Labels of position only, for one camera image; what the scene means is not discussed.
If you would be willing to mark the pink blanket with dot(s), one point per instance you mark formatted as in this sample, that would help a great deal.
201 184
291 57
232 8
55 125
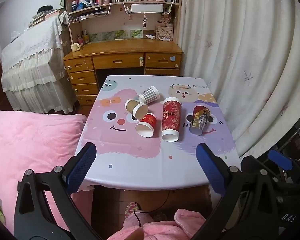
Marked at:
27 142

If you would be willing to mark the dark printed paper cup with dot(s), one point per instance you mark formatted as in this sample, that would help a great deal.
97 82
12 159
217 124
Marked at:
200 118

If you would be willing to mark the small red paper cup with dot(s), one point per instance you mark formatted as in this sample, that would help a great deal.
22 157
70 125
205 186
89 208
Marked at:
147 122

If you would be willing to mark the patterned cardboard box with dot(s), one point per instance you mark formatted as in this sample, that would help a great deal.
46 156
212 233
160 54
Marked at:
164 33

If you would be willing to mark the pen holder with pens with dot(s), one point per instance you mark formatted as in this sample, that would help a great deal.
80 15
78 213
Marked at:
80 40

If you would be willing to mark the pink fleece robe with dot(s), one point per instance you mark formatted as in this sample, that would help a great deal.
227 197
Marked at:
165 227

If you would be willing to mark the wooden desk with drawers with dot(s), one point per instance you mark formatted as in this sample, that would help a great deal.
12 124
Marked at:
120 48

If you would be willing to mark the hanging key bunch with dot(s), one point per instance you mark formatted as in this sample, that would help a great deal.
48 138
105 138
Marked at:
145 22

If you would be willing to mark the metal rack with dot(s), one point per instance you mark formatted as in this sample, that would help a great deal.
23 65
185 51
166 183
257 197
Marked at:
298 135

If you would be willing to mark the cartoon printed tablecloth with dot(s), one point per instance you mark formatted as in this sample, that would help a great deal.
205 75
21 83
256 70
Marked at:
140 160

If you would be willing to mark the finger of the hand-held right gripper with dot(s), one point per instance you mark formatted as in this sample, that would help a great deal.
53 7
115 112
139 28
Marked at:
280 158
252 163

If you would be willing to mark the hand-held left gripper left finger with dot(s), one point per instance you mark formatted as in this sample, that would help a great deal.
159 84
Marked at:
80 171

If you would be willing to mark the cream mug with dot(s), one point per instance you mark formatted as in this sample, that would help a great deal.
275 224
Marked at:
75 47

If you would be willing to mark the lace covered piano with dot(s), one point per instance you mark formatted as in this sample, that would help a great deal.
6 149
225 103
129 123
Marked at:
32 67

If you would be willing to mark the brown paper cup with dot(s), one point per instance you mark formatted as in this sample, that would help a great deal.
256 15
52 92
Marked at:
134 106

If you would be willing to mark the white tube bottle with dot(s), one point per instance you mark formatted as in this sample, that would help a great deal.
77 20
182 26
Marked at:
150 37

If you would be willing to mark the white floral curtain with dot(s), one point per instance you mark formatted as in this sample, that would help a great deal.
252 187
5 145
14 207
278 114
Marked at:
240 55

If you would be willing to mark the stack of books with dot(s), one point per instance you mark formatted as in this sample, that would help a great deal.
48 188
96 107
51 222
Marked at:
45 16

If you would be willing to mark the checkered paper cup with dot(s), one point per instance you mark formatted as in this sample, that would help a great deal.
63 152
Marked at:
150 94

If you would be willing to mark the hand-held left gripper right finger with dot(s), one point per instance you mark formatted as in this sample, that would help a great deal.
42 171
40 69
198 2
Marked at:
212 171

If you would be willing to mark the tall red paper cup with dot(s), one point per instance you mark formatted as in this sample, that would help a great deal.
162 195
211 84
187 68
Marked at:
171 117

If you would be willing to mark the pink knitted slipper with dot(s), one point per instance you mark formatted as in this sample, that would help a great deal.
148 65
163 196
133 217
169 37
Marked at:
132 208

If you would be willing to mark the wooden bookshelf hutch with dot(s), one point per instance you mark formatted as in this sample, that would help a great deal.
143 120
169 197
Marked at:
120 20

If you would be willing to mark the white storage basket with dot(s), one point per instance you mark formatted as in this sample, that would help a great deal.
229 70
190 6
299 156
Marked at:
147 8

